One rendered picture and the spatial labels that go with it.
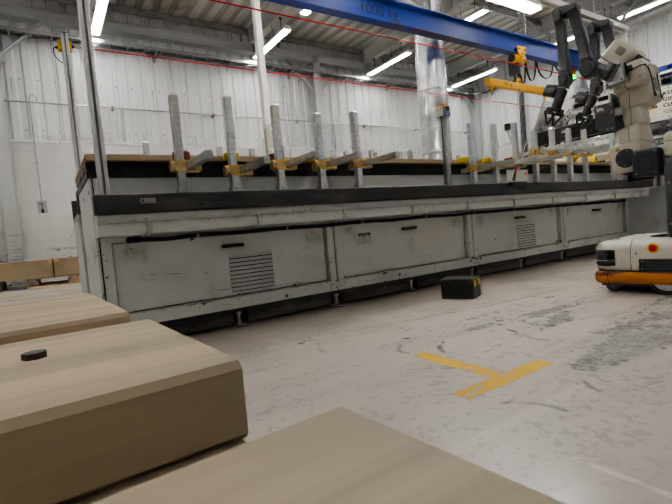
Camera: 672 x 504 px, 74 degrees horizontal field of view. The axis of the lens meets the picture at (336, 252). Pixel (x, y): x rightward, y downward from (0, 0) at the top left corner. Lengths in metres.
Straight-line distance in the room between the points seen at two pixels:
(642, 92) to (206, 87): 8.55
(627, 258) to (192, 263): 2.27
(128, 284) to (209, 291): 0.39
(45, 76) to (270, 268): 7.68
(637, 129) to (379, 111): 9.88
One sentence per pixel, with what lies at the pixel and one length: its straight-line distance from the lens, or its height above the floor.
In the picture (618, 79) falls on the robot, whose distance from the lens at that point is 2.91.
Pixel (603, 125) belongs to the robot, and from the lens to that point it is 3.02.
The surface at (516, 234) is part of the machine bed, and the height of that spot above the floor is 0.30.
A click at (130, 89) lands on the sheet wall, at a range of 9.85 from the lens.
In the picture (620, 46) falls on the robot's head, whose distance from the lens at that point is 3.10.
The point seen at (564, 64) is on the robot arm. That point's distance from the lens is 3.05.
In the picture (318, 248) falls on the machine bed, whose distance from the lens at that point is 2.68.
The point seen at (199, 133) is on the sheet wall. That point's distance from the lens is 9.93.
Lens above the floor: 0.48
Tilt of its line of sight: 3 degrees down
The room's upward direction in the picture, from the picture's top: 5 degrees counter-clockwise
